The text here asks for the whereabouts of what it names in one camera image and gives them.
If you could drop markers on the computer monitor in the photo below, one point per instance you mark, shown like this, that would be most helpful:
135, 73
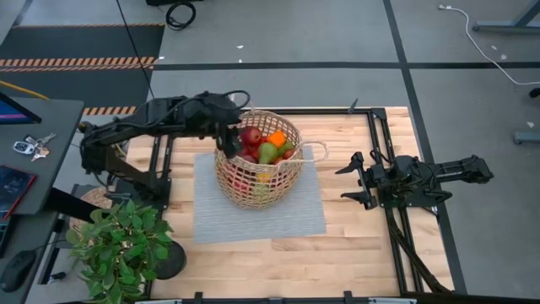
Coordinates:
12, 114

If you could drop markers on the green apple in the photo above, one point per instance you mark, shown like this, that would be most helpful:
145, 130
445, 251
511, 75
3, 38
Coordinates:
261, 192

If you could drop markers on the grey woven placemat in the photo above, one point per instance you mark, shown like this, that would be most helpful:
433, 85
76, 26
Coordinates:
261, 228

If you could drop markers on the woven straw basket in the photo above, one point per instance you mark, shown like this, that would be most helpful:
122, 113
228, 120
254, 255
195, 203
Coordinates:
253, 198

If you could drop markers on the green pear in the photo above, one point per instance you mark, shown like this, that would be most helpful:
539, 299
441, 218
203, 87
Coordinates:
268, 153

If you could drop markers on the black hazard-striped floor mat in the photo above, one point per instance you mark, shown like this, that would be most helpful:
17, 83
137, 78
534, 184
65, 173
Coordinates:
84, 42

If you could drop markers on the black aluminium table frame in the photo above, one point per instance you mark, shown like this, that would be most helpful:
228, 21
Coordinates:
337, 112

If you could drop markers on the yellow bell pepper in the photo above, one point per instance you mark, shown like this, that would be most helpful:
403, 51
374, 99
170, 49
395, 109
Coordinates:
263, 177

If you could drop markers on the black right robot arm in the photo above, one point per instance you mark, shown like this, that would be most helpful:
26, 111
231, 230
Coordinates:
464, 169

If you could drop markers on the green potted plant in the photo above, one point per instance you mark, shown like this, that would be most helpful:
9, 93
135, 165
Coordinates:
122, 249

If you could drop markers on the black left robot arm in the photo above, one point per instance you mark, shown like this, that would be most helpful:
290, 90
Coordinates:
126, 131

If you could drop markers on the black desk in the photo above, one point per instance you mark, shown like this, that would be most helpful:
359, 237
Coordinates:
59, 126

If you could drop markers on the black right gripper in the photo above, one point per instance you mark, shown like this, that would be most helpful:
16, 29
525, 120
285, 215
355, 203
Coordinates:
375, 179

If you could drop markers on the keys with black fob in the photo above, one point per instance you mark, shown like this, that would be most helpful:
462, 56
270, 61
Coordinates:
23, 147

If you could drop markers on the orange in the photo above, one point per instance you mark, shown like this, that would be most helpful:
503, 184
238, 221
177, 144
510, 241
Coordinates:
277, 138

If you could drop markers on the black caster wheel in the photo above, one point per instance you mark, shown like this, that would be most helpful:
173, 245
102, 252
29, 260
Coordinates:
536, 92

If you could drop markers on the black computer mouse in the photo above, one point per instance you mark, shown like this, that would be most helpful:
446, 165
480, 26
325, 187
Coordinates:
17, 270

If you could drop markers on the black plant pot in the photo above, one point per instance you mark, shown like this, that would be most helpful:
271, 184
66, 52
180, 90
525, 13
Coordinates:
175, 264

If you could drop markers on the dark tablet with red edge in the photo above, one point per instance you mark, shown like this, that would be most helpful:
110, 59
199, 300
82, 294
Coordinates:
12, 190

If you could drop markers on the round woven mat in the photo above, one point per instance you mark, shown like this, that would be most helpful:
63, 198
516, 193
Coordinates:
95, 196

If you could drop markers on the grey metal foot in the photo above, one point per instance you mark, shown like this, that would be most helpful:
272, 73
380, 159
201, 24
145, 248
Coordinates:
527, 137

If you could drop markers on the grey metal furniture base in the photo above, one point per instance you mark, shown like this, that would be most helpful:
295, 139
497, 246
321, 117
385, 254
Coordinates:
506, 28

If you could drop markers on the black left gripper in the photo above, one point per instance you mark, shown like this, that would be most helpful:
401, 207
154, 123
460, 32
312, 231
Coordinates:
219, 112

